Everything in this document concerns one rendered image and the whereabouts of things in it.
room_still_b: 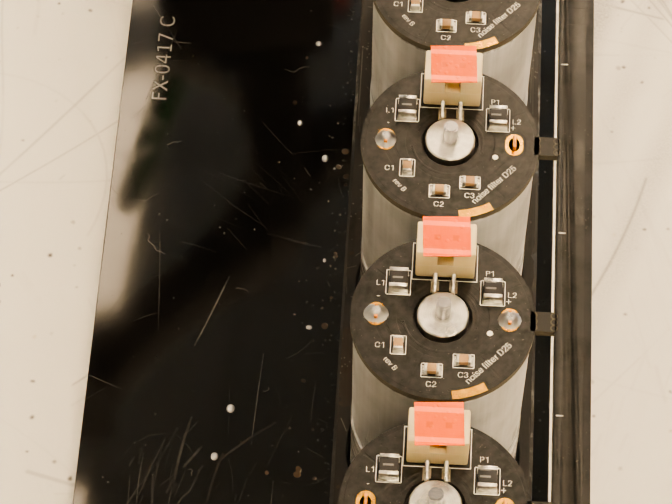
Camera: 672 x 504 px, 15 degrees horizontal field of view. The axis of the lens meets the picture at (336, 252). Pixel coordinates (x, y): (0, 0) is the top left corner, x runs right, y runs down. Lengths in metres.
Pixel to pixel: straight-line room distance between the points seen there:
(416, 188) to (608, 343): 0.07
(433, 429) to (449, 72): 0.06
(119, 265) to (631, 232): 0.09
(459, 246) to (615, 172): 0.09
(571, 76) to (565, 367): 0.05
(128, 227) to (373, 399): 0.08
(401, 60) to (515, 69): 0.02
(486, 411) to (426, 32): 0.06
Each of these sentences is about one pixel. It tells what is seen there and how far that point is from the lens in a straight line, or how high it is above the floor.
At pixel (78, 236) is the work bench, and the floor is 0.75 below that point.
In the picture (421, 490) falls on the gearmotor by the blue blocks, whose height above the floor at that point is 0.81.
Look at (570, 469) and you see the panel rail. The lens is 0.33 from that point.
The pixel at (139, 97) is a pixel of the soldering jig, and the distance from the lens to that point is 0.42.
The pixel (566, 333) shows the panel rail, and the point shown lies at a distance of 0.34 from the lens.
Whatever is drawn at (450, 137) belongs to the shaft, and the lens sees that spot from 0.36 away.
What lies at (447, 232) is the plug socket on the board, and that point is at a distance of 0.34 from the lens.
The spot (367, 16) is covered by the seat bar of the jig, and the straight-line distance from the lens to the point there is 0.42.
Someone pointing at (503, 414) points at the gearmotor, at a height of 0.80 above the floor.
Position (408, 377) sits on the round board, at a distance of 0.34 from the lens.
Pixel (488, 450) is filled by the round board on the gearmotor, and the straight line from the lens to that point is 0.34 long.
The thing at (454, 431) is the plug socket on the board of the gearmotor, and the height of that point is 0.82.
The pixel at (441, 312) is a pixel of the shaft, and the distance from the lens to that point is 0.34.
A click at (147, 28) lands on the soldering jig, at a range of 0.43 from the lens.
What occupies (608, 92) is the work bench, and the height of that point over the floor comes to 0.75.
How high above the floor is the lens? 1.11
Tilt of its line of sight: 60 degrees down
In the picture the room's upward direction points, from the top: straight up
